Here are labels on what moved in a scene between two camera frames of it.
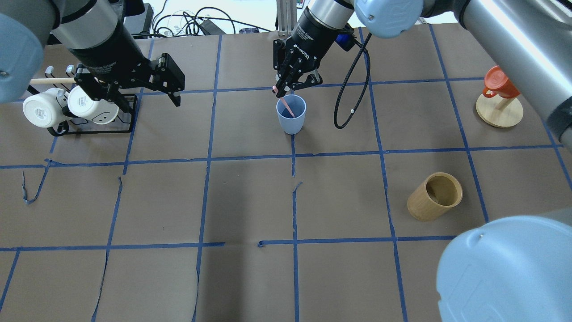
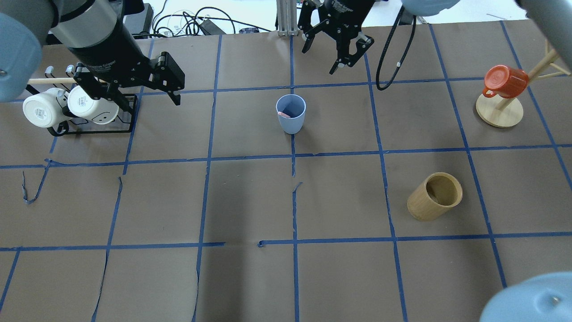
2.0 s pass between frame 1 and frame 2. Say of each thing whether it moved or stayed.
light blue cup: stayed
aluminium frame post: stayed
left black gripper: stayed
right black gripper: moved
